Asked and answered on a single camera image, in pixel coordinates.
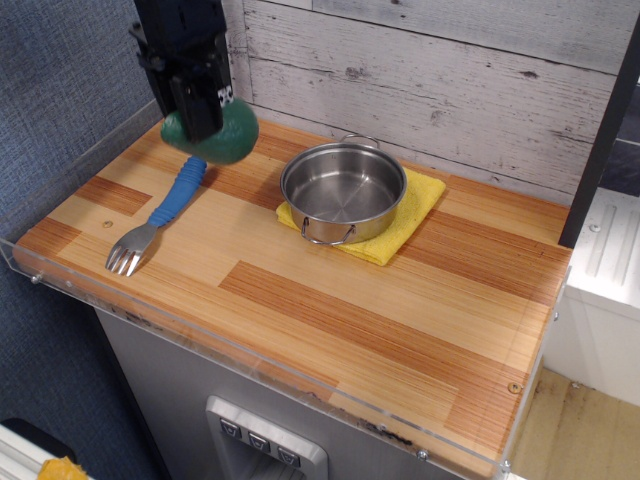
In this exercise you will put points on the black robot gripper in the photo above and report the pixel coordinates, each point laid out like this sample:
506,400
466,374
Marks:
183,50

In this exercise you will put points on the white ridged side counter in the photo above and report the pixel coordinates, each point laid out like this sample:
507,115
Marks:
594,336

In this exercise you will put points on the toy avocado half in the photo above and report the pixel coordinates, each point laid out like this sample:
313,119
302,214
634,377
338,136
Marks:
234,142

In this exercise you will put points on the clear acrylic table guard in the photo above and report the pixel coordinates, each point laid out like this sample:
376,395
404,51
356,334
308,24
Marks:
431,351

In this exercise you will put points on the yellow object at corner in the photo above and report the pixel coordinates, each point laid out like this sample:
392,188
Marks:
61,469

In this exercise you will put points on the silver metal pan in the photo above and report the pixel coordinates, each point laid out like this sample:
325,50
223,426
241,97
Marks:
343,192

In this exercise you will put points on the blue handled metal fork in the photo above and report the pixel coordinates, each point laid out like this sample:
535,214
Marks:
128,251

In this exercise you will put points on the yellow folded cloth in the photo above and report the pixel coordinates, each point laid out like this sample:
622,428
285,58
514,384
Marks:
422,194

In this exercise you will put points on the black right vertical post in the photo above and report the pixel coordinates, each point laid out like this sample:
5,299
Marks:
612,119

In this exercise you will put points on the grey toy fridge cabinet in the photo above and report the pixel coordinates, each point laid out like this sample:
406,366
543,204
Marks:
313,406

